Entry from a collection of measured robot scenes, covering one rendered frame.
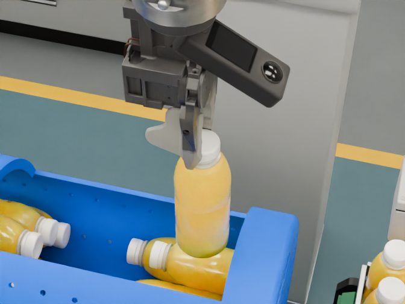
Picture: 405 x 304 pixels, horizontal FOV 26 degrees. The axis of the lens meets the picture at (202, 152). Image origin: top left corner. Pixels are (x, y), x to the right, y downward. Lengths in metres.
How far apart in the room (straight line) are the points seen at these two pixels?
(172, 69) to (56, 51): 2.41
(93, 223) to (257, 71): 0.59
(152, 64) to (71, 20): 2.28
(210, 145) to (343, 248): 1.72
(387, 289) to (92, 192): 0.45
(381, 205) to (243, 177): 0.75
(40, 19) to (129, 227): 1.91
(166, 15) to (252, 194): 1.42
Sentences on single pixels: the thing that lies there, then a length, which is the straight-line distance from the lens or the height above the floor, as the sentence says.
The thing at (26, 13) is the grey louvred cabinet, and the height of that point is 0.15.
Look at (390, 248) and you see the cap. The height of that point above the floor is 1.08.
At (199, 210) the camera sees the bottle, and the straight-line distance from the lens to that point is 1.00.
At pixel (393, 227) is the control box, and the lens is 1.40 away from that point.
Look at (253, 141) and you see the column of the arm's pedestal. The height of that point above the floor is 0.64.
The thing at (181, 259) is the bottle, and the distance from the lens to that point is 1.23.
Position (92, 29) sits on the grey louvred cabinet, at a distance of 3.13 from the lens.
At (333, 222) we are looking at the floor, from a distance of 2.71.
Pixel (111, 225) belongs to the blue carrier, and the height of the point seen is 1.04.
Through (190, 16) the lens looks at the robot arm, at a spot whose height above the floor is 1.63.
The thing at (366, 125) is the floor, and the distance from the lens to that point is 3.00.
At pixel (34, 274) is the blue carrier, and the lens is 1.14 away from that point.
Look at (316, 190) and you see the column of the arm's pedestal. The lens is 2.11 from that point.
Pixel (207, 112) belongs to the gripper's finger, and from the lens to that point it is 0.96.
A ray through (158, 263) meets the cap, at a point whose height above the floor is 1.11.
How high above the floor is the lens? 2.13
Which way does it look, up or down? 48 degrees down
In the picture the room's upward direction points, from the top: straight up
